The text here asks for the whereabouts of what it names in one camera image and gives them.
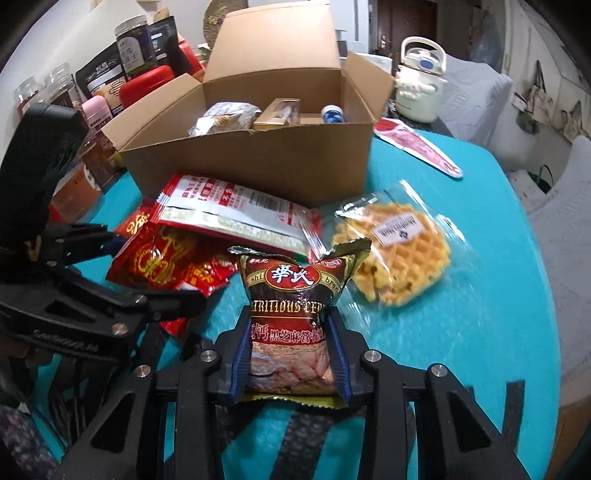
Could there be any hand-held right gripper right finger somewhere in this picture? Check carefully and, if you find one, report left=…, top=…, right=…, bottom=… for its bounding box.
left=325, top=307, right=532, bottom=480

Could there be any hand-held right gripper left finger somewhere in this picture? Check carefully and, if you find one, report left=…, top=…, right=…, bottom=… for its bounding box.
left=51, top=309, right=252, bottom=480

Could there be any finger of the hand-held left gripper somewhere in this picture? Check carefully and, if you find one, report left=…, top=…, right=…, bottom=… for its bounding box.
left=44, top=223, right=126, bottom=267
left=25, top=265, right=207, bottom=341

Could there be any large red candy packet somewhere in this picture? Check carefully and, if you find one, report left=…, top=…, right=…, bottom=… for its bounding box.
left=105, top=224, right=232, bottom=296

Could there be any brown cereal packet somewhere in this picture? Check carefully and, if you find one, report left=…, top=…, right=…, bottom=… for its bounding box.
left=228, top=237, right=372, bottom=409

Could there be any small red candy packet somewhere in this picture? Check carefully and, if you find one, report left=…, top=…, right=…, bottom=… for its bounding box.
left=113, top=198, right=158, bottom=241

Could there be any red and white packet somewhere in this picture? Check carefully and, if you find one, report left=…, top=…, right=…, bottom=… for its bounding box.
left=152, top=174, right=324, bottom=259

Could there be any clear waffle packet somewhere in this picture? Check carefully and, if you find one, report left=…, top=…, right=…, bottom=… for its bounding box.
left=323, top=181, right=476, bottom=315

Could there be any brown cardboard box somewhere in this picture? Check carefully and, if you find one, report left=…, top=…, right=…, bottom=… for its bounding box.
left=100, top=4, right=395, bottom=210

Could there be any white snack packet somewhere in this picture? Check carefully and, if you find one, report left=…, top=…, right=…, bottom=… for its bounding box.
left=187, top=102, right=260, bottom=137

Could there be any gold rectangular box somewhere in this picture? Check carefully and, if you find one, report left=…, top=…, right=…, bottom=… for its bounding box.
left=253, top=98, right=303, bottom=131

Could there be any wide clear jar red content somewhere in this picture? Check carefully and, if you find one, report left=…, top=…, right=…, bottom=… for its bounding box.
left=51, top=166, right=106, bottom=217

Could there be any brown content labelled jar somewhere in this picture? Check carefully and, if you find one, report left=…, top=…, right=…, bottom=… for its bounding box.
left=81, top=134, right=122, bottom=185

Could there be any clear spice jar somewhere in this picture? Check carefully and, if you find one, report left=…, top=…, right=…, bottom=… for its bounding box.
left=14, top=76, right=44, bottom=118
left=44, top=65, right=84, bottom=109

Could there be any pink bottle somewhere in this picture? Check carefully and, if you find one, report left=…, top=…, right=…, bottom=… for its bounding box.
left=84, top=95, right=114, bottom=134

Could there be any black pouch white label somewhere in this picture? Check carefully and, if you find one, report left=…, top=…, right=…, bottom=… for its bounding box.
left=75, top=46, right=127, bottom=116

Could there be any teal bubble mat black print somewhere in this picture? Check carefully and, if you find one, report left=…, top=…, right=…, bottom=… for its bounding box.
left=28, top=124, right=561, bottom=480

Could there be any red plastic container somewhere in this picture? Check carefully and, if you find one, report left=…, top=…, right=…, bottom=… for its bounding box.
left=120, top=65, right=176, bottom=112

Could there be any tall jar green label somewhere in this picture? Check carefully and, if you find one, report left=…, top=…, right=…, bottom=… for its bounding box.
left=115, top=15, right=158, bottom=77

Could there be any plain black pouch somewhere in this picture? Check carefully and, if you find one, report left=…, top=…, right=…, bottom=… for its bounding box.
left=148, top=17, right=185, bottom=70

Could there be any red gift box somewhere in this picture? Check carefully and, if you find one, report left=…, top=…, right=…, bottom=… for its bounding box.
left=178, top=41, right=206, bottom=81

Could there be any floral patterned clothing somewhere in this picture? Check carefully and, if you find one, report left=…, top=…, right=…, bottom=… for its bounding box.
left=0, top=369, right=58, bottom=480

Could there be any flat pink red packet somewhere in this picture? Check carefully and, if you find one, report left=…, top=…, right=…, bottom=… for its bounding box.
left=373, top=117, right=464, bottom=178

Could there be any woven round tray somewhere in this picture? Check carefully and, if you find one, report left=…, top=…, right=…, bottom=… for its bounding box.
left=203, top=0, right=241, bottom=28

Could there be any grey covered chair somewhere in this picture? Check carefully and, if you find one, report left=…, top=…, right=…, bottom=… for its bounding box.
left=508, top=134, right=591, bottom=245
left=436, top=58, right=515, bottom=146

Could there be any white character kettle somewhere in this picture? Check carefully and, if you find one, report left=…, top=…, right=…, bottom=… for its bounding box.
left=394, top=37, right=451, bottom=123

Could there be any beige tote bag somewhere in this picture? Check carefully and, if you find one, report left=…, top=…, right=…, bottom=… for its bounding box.
left=515, top=60, right=555, bottom=134

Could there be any dark brown door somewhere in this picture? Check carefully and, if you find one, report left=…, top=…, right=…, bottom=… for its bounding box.
left=376, top=0, right=437, bottom=54

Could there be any black coiled cable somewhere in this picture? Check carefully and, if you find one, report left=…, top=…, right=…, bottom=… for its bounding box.
left=28, top=360, right=98, bottom=462

